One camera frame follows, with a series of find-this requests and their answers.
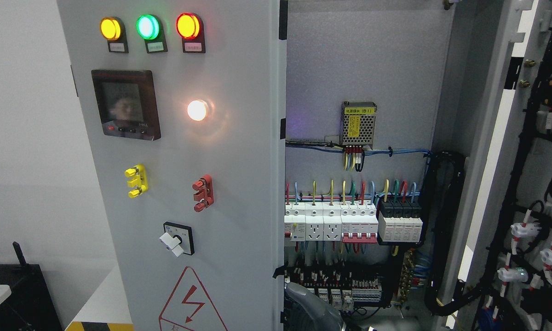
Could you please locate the grey robotic right hand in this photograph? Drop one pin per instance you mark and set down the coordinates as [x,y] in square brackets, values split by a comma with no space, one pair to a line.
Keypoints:
[312,313]

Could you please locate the grey cabinet door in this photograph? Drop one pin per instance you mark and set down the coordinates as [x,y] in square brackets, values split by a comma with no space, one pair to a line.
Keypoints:
[238,239]
[498,250]

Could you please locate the lower relay terminal row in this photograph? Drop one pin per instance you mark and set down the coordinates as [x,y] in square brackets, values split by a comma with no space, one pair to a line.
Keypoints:
[346,286]

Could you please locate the white socket breaker row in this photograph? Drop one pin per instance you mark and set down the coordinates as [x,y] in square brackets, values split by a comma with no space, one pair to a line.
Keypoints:
[321,221]

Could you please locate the brass right ground bar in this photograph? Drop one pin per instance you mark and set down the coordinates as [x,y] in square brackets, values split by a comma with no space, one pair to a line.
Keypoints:
[406,277]

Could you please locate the red electric hazard sticker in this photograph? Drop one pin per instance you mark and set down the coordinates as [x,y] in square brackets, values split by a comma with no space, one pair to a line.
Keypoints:
[189,307]

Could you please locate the black surge protector block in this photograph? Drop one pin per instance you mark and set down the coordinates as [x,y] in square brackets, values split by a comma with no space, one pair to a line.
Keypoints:
[399,222]

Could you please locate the metal mesh power supply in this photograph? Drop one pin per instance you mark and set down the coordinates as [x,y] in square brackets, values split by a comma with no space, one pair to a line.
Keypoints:
[358,123]

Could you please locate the white glowing indicator lamp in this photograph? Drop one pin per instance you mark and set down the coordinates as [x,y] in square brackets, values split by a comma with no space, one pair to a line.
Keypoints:
[197,110]

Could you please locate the grey electrical cabinet body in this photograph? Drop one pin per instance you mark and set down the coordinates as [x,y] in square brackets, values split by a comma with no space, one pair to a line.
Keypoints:
[393,53]

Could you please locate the black box with antenna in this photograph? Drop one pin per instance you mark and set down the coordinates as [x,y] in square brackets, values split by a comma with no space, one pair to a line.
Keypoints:
[29,306]

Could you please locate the black digital power meter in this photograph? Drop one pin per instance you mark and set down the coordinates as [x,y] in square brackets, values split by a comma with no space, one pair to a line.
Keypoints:
[127,103]

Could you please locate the red indicator lamp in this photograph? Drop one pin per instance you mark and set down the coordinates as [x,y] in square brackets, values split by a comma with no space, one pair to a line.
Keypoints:
[190,28]

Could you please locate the green indicator lamp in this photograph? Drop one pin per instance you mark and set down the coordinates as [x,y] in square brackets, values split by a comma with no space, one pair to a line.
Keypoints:
[151,30]

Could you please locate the yellow indicator lamp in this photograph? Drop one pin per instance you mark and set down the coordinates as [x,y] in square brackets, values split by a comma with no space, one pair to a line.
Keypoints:
[114,31]

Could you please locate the white rotary selector switch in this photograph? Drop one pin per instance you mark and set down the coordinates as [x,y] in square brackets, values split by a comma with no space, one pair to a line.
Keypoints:
[178,239]

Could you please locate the red terminal post block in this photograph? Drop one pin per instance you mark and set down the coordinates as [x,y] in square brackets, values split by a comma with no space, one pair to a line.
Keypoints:
[204,195]

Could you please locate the yellow terminal post block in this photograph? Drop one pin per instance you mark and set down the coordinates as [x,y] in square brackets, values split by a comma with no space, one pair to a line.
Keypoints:
[136,180]

